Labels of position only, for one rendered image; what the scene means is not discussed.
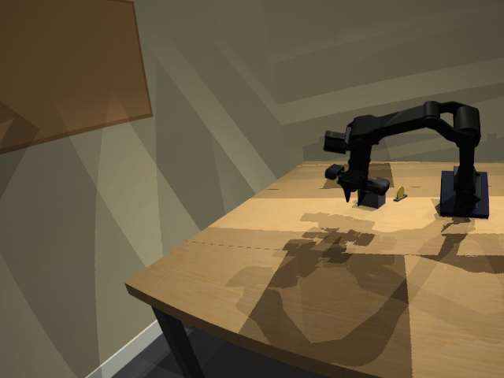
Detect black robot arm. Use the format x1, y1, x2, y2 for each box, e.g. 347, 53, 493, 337
324, 101, 481, 208

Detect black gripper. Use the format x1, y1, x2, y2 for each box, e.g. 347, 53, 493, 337
325, 156, 390, 207

